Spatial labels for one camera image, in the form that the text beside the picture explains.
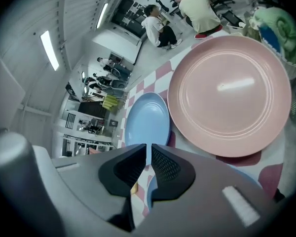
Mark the wooden mug stand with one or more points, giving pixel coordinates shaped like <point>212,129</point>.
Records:
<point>134,188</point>

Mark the dark glass door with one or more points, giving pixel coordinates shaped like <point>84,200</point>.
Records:
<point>128,16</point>

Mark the dark grey waste bin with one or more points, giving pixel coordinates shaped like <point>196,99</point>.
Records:
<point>112,123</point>

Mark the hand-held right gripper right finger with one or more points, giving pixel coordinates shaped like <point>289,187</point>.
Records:
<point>172,171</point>

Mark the black office chair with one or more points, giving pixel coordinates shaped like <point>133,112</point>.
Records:
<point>223,1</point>

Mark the dark staircase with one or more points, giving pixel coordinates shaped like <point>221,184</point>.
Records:
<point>92,108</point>

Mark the blue cloth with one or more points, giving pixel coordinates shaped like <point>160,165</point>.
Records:
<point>267,36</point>

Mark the green towel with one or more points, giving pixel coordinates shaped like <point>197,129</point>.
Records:
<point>281,26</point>

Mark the black tablet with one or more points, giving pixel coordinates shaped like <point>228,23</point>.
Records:
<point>232,17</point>

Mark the pink plate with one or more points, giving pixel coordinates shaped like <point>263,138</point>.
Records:
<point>227,95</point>

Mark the pink white checkered tablecloth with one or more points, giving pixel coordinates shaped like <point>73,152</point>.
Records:
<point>162,83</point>

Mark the fluorescent ceiling light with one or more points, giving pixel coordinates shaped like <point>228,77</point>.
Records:
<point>49,51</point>
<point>101,16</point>

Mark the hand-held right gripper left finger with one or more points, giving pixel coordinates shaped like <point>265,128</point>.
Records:
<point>118,171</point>

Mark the blue plate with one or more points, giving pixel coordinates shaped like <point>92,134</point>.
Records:
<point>145,122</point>

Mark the small white box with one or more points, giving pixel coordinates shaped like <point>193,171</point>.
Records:
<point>236,26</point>

